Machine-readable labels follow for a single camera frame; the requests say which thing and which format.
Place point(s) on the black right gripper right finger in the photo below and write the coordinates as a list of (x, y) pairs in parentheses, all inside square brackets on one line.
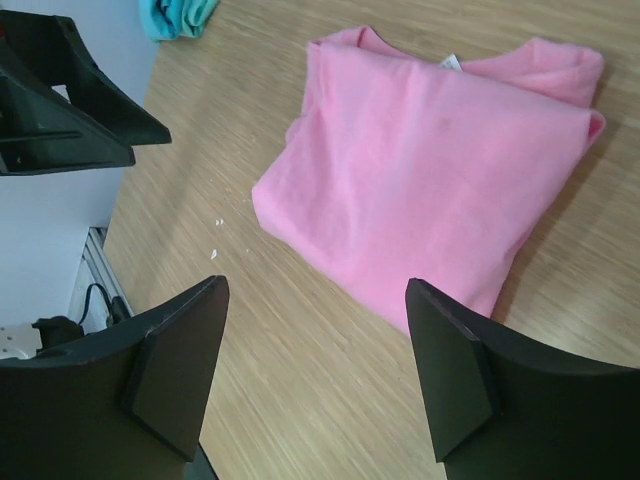
[(501, 405)]

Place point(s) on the folded turquoise t shirt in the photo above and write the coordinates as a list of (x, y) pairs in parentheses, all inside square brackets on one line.
[(166, 20)]

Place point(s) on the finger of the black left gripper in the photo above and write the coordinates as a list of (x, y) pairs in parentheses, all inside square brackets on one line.
[(42, 132), (39, 52)]

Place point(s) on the aluminium left side rail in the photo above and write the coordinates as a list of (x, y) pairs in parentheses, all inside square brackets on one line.
[(97, 300)]

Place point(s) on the pink t shirt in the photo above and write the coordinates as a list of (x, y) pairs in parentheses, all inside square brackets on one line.
[(398, 168)]

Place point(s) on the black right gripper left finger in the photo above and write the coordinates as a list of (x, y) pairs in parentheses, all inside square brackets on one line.
[(127, 402)]

